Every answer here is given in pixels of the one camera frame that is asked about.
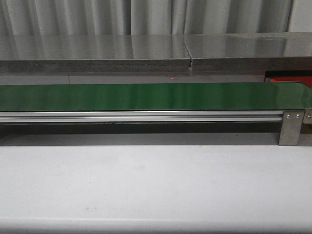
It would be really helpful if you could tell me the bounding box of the white pleated curtain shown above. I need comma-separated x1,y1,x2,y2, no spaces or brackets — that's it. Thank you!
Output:
0,0,312,35

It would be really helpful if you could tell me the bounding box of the aluminium conveyor frame rail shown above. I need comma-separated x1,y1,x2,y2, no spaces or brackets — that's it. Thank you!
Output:
0,108,312,125

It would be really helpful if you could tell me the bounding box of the grey stone countertop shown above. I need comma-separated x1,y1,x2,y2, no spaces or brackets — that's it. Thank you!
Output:
0,32,312,85

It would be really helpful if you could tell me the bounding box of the steel conveyor support leg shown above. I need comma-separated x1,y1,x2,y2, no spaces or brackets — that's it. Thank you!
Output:
278,110,304,146

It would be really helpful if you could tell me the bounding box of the red plastic tray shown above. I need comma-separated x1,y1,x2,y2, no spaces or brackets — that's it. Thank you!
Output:
268,76,312,88

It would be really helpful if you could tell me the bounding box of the green conveyor belt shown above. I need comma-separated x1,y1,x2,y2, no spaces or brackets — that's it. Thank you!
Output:
0,82,312,112

